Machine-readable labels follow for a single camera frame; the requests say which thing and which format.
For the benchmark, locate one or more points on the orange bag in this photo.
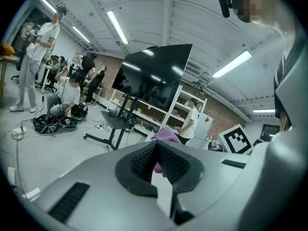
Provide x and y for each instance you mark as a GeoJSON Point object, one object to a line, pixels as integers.
{"type": "Point", "coordinates": [6, 49]}

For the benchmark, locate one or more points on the black dome backpack with screen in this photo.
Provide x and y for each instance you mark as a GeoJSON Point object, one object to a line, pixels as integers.
{"type": "Point", "coordinates": [79, 113]}

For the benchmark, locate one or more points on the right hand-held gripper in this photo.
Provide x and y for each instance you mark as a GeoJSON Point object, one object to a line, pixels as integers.
{"type": "Point", "coordinates": [234, 138]}

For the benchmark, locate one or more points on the person's striped shirt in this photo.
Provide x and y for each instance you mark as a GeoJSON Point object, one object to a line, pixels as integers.
{"type": "Point", "coordinates": [285, 80]}

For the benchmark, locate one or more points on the white cabinet with red mark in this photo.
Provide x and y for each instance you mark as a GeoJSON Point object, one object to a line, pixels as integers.
{"type": "Point", "coordinates": [204, 126]}

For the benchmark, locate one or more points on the wooden stool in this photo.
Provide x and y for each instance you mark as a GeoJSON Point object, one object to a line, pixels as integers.
{"type": "Point", "coordinates": [3, 68]}

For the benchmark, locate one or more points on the ceiling light bar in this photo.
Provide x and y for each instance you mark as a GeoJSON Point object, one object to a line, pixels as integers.
{"type": "Point", "coordinates": [263, 110]}
{"type": "Point", "coordinates": [232, 64]}
{"type": "Point", "coordinates": [118, 26]}
{"type": "Point", "coordinates": [80, 34]}
{"type": "Point", "coordinates": [47, 3]}

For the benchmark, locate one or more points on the white power strip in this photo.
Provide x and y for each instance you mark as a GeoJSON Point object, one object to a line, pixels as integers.
{"type": "Point", "coordinates": [99, 126]}
{"type": "Point", "coordinates": [18, 133]}
{"type": "Point", "coordinates": [32, 193]}

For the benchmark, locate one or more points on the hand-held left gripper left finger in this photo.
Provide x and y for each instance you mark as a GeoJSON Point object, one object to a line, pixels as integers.
{"type": "Point", "coordinates": [101, 174]}

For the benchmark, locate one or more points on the purple cloth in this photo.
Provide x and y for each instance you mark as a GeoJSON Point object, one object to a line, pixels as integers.
{"type": "Point", "coordinates": [166, 133]}

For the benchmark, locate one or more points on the black office chair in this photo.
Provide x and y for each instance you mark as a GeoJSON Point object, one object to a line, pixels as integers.
{"type": "Point", "coordinates": [18, 66]}
{"type": "Point", "coordinates": [51, 73]}

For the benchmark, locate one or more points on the black television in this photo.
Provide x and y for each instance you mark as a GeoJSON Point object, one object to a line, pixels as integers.
{"type": "Point", "coordinates": [154, 76]}

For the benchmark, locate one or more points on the white shelving unit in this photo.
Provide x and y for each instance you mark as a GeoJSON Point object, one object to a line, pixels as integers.
{"type": "Point", "coordinates": [175, 102]}

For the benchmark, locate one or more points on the black open dome case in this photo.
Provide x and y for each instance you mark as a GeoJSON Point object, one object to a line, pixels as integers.
{"type": "Point", "coordinates": [69, 124]}

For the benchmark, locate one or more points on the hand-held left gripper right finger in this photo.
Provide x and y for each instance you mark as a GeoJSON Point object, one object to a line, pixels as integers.
{"type": "Point", "coordinates": [216, 172]}

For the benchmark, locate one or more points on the person's head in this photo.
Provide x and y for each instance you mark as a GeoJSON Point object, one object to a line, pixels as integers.
{"type": "Point", "coordinates": [250, 3]}

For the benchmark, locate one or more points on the black head camera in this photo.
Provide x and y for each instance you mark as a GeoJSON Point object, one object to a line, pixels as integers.
{"type": "Point", "coordinates": [225, 5]}

